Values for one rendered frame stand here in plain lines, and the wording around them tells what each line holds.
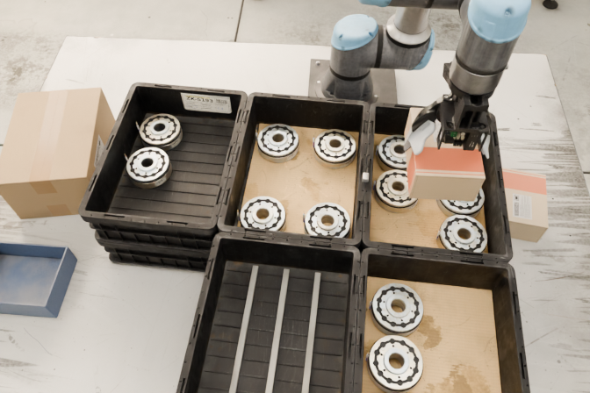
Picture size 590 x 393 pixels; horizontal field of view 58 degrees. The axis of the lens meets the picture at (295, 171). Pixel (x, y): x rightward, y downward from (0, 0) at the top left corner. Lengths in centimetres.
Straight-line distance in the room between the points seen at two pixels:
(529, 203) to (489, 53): 70
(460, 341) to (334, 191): 43
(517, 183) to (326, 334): 64
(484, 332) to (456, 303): 7
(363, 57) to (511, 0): 74
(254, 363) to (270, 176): 44
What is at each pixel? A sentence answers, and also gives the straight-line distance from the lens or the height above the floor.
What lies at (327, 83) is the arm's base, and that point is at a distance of 155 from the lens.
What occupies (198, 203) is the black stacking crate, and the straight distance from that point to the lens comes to 127.
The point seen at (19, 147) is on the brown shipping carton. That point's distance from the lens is 148.
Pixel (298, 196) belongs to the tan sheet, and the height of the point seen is 83.
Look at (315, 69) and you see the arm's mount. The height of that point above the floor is 75.
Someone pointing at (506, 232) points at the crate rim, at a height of 92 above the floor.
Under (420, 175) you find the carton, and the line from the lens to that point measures 95.
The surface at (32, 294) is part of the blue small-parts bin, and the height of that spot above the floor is 70.
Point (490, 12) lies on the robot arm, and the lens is 75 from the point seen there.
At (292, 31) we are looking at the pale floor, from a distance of 297.
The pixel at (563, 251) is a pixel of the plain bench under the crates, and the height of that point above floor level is 70.
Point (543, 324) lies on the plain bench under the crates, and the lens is 137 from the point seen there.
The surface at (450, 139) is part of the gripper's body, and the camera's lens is 91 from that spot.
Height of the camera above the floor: 188
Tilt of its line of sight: 54 degrees down
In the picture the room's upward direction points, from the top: 1 degrees counter-clockwise
